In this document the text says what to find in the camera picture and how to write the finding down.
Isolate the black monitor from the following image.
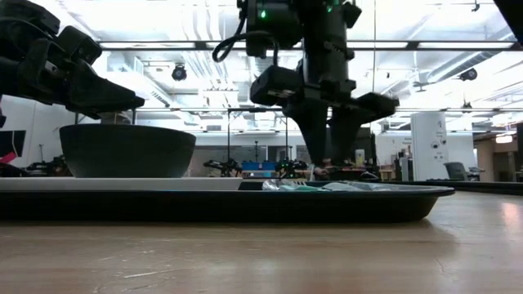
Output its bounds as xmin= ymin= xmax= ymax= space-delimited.
xmin=345 ymin=127 xmax=378 ymax=181

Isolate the black camera cable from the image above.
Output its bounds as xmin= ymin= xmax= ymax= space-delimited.
xmin=211 ymin=29 xmax=281 ymax=69

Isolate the blue storage box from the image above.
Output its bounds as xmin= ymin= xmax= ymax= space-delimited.
xmin=241 ymin=160 xmax=279 ymax=173

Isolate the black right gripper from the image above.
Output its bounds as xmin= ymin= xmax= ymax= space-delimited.
xmin=248 ymin=23 xmax=400 ymax=167

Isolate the black equipment on bench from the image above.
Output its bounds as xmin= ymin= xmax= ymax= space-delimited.
xmin=25 ymin=154 xmax=74 ymax=178

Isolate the black plastic tray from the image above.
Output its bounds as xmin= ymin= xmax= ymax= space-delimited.
xmin=0 ymin=180 xmax=456 ymax=225

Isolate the black metal table frame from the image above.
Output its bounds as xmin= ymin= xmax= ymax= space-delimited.
xmin=449 ymin=179 xmax=523 ymax=197

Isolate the black ceiling spotlight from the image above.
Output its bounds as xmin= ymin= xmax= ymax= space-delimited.
xmin=171 ymin=62 xmax=189 ymax=82
xmin=458 ymin=67 xmax=480 ymax=82

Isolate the grey swivel chair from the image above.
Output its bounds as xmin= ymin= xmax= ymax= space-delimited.
xmin=444 ymin=161 xmax=470 ymax=182

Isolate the spoon with plain teal handle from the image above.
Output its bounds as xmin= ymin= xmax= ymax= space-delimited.
xmin=261 ymin=178 xmax=326 ymax=193

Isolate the white cabinet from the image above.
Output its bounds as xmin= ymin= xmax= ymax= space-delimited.
xmin=409 ymin=111 xmax=450 ymax=182

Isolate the black red panel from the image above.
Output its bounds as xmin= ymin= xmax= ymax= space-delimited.
xmin=0 ymin=129 xmax=27 ymax=165

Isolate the black bowl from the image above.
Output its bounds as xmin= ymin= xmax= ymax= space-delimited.
xmin=59 ymin=123 xmax=198 ymax=179

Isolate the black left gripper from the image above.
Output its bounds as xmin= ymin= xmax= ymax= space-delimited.
xmin=0 ymin=0 xmax=146 ymax=120

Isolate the long ceiling light fixture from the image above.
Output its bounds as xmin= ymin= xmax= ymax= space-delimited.
xmin=97 ymin=39 xmax=523 ymax=52

